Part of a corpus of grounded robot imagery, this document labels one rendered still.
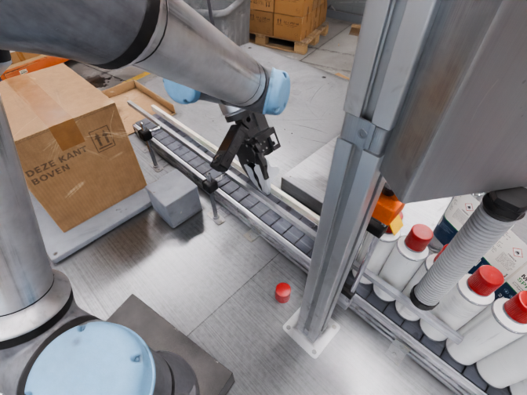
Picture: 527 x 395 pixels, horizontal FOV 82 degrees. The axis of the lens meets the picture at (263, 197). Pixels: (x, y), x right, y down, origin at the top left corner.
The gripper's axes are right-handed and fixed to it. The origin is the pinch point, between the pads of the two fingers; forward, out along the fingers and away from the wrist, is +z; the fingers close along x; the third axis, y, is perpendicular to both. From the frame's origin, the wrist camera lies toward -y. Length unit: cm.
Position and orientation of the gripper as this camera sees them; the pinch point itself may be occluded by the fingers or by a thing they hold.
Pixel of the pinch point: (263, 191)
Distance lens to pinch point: 75.4
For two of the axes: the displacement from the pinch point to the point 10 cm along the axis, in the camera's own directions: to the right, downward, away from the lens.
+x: -6.2, -1.0, 7.8
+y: 7.0, -5.2, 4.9
